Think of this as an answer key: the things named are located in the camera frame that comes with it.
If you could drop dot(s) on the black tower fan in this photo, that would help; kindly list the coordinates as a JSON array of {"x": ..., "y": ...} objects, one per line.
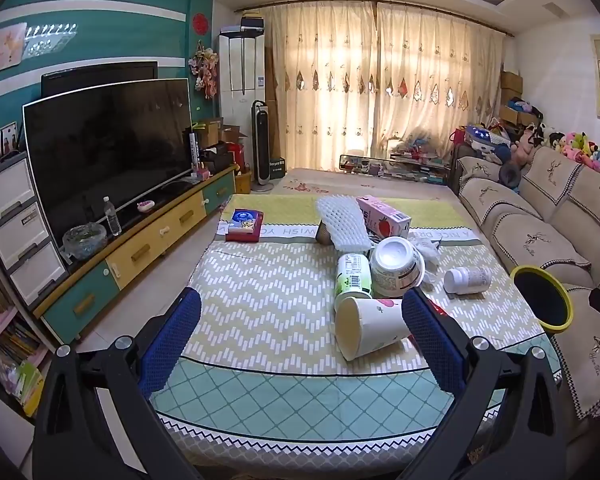
[{"x": 261, "y": 145}]

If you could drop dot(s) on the star print pillow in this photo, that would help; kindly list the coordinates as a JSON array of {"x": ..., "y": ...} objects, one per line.
[{"x": 480, "y": 135}]

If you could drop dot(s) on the large flat television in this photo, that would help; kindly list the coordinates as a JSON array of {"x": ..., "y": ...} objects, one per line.
[{"x": 110, "y": 155}]

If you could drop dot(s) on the clear plastic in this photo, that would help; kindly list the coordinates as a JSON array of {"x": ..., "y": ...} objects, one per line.
[{"x": 427, "y": 250}]

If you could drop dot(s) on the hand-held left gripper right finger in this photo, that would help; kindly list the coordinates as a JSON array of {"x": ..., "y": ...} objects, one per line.
[{"x": 432, "y": 340}]

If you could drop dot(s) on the red packet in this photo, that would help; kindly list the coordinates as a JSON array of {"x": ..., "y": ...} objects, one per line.
[{"x": 437, "y": 307}]

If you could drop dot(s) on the chevron patterned tablecloth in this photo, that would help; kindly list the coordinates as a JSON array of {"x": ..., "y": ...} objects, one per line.
[{"x": 270, "y": 280}]

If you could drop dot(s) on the black box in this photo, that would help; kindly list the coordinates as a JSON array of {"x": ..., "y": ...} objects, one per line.
[{"x": 252, "y": 22}]

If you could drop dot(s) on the green white cup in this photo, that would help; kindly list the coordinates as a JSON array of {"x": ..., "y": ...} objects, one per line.
[{"x": 352, "y": 275}]

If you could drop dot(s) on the cream embroidered curtain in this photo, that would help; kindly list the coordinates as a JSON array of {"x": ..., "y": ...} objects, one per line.
[
  {"x": 435, "y": 75},
  {"x": 320, "y": 85}
]

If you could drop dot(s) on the small flat television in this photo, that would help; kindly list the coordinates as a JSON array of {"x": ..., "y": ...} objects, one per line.
[{"x": 100, "y": 77}]

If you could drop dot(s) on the glass ashtray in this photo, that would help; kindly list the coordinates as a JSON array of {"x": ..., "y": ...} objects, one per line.
[{"x": 84, "y": 241}]

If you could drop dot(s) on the curtain rod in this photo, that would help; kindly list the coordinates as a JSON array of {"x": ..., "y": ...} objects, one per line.
[{"x": 380, "y": 4}]

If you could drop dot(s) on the red round wall ornament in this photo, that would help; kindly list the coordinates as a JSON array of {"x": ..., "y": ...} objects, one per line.
[{"x": 200, "y": 22}]

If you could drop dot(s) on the beige sofa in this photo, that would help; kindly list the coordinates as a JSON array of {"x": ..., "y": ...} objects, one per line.
[{"x": 530, "y": 220}]

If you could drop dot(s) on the clear water bottle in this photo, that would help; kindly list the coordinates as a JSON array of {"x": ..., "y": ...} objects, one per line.
[{"x": 113, "y": 216}]

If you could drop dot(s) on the cardboard box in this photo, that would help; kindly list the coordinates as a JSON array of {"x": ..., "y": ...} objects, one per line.
[
  {"x": 512, "y": 82},
  {"x": 515, "y": 115}
]

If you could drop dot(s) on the strawberry print paper cup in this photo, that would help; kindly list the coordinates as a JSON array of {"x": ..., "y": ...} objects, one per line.
[{"x": 375, "y": 327}]

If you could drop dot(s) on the pile of books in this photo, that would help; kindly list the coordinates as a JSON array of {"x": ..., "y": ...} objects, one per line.
[{"x": 410, "y": 162}]

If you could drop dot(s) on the red canister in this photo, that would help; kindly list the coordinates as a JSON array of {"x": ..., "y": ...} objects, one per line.
[{"x": 237, "y": 155}]

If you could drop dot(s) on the brown cup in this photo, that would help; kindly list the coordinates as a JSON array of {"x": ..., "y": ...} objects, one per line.
[{"x": 322, "y": 235}]

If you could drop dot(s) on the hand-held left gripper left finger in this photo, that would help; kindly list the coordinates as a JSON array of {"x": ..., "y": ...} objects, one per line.
[{"x": 172, "y": 340}]

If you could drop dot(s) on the pink wall poster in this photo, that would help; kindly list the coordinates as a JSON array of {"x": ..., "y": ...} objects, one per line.
[{"x": 0, "y": 50}]

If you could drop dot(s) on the shelf of books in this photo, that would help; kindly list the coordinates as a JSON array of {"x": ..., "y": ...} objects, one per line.
[{"x": 5, "y": 340}]

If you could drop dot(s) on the white paper bowl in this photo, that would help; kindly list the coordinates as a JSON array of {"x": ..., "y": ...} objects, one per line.
[{"x": 397, "y": 265}]

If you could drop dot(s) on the open cardboard boxes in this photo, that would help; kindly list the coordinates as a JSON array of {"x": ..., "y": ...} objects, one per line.
[{"x": 212, "y": 132}]

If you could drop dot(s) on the white drawer unit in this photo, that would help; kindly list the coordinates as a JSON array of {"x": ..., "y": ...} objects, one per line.
[{"x": 20, "y": 230}]

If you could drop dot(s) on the small pink box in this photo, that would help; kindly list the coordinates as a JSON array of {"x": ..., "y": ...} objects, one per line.
[{"x": 200, "y": 174}]

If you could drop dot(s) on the row of plush toys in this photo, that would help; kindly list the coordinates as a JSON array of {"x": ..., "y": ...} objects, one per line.
[{"x": 580, "y": 147}]

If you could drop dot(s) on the red tissue box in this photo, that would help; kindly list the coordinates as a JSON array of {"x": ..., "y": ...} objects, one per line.
[{"x": 245, "y": 225}]

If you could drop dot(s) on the black white tube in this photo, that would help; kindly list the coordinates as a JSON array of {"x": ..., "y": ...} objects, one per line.
[{"x": 195, "y": 147}]

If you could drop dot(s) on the white standing air conditioner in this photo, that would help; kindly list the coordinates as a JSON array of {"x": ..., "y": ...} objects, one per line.
[{"x": 240, "y": 70}]

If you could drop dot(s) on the yellow basket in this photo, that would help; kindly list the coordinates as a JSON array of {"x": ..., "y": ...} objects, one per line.
[{"x": 242, "y": 180}]

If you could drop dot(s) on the black bin yellow rim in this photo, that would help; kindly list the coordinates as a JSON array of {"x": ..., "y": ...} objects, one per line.
[{"x": 545, "y": 300}]

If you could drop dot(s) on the photo frames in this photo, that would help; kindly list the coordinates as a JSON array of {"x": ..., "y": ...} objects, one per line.
[{"x": 0, "y": 142}]

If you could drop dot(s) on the floral mattress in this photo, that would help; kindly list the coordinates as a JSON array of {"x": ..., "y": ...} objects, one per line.
[{"x": 370, "y": 187}]

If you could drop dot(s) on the white foam net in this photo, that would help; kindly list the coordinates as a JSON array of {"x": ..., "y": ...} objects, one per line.
[{"x": 342, "y": 225}]

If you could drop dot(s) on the clear wall hook rack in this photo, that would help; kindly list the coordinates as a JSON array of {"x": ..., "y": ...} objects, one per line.
[{"x": 47, "y": 37}]

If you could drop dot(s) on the pink carton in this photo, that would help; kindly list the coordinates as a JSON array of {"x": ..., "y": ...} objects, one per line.
[{"x": 382, "y": 217}]

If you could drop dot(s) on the white pill bottle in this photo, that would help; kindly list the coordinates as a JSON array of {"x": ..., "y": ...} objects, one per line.
[{"x": 467, "y": 279}]

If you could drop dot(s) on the hanging flower decoration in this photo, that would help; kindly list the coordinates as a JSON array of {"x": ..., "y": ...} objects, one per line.
[{"x": 205, "y": 70}]

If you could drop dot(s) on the grey neck pillow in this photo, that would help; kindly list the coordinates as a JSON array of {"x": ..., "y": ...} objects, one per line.
[{"x": 509, "y": 175}]

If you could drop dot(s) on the small pink dish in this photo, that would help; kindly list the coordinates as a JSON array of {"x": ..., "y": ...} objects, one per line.
[{"x": 145, "y": 205}]

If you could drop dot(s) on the teal yellow television cabinet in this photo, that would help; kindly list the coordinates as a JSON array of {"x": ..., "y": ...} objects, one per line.
[{"x": 145, "y": 245}]

